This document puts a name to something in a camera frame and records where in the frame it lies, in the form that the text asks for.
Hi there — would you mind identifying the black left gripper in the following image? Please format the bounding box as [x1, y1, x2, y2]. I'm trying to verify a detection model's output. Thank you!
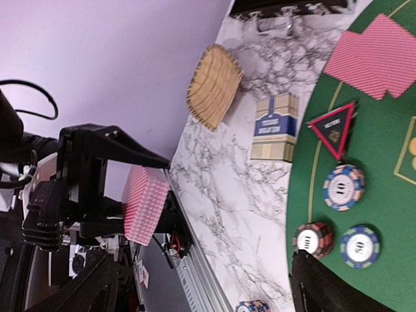
[57, 123, 182, 239]

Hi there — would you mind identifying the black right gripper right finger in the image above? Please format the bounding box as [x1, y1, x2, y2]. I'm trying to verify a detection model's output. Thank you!
[289, 250, 387, 312]

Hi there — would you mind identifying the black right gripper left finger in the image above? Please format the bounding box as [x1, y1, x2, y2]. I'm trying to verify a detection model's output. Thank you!
[28, 253, 135, 311]

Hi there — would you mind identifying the red-backed card deck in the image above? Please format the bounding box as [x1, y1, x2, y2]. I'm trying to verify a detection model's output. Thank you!
[122, 165, 169, 246]

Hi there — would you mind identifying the green chip group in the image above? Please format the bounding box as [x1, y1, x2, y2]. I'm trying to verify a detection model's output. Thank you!
[340, 225, 381, 269]

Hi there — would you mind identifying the black red all-in triangle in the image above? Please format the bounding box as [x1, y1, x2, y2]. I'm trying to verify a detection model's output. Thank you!
[307, 101, 359, 163]

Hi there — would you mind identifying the red card group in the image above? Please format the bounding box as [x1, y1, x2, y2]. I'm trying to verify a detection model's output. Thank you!
[356, 14, 415, 98]
[324, 31, 386, 100]

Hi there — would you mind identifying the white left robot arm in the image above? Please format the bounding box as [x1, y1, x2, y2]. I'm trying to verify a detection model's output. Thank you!
[1, 97, 183, 311]

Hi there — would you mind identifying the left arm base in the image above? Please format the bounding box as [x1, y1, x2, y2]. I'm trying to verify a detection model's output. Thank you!
[153, 190, 194, 269]

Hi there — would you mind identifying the round green poker mat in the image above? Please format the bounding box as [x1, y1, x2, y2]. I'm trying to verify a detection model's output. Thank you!
[283, 0, 416, 309]

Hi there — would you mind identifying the woven bamboo tray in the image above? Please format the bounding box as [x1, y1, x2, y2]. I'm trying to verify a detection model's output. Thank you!
[186, 44, 244, 132]

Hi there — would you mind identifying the blue gold card box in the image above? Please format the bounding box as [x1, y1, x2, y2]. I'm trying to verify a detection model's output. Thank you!
[250, 93, 299, 163]

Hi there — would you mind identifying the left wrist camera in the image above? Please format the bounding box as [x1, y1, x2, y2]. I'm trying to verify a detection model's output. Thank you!
[22, 179, 76, 252]

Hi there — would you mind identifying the aluminium front rail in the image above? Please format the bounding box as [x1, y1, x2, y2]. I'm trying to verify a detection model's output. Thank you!
[164, 170, 235, 312]

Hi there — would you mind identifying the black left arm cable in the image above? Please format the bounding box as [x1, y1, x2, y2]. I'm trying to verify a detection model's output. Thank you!
[0, 79, 59, 192]

